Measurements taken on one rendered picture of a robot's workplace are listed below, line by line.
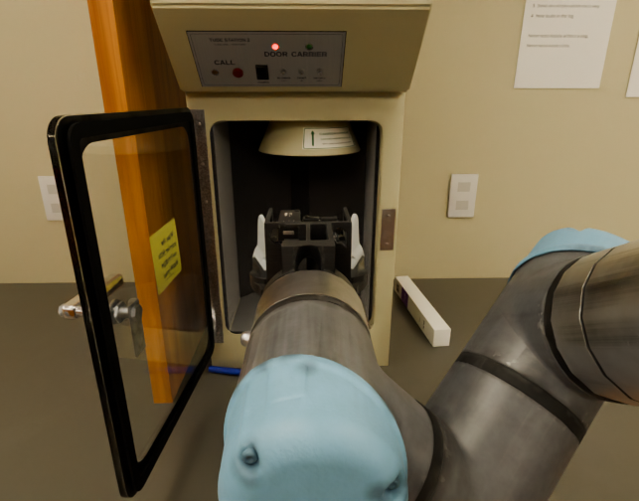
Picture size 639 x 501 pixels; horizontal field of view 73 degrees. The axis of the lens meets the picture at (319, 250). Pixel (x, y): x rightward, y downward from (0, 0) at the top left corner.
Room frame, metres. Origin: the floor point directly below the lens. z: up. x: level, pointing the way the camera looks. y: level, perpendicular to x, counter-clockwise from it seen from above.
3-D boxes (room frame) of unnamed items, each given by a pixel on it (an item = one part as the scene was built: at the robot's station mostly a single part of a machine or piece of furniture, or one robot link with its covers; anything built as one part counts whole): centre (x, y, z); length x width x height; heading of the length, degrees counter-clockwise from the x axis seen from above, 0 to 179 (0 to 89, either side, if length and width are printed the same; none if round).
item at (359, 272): (0.39, -0.02, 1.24); 0.09 x 0.05 x 0.02; 158
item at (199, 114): (0.66, 0.18, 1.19); 0.03 x 0.02 x 0.39; 92
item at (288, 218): (0.33, 0.01, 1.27); 0.12 x 0.08 x 0.09; 2
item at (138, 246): (0.50, 0.20, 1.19); 0.30 x 0.01 x 0.40; 176
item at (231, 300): (0.79, 0.04, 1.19); 0.26 x 0.24 x 0.35; 92
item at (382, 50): (0.61, 0.03, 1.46); 0.32 x 0.11 x 0.10; 92
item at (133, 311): (0.39, 0.19, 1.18); 0.02 x 0.02 x 0.06; 86
